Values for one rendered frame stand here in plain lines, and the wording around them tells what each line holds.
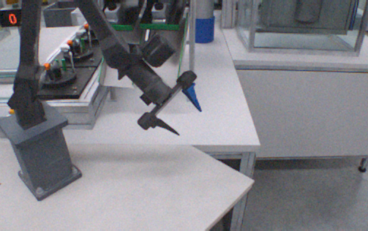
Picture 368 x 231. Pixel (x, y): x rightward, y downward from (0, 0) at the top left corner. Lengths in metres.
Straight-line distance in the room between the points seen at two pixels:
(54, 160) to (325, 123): 1.63
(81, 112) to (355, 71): 1.52
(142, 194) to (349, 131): 1.60
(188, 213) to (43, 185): 0.40
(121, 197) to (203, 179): 0.24
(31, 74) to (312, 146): 1.78
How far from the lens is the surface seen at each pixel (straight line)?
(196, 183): 0.86
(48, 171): 0.86
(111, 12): 1.00
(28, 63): 0.74
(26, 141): 0.78
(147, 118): 0.72
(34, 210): 0.88
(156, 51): 0.70
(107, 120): 1.14
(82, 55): 1.41
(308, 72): 1.79
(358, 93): 2.00
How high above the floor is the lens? 1.47
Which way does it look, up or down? 33 degrees down
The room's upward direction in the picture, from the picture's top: straight up
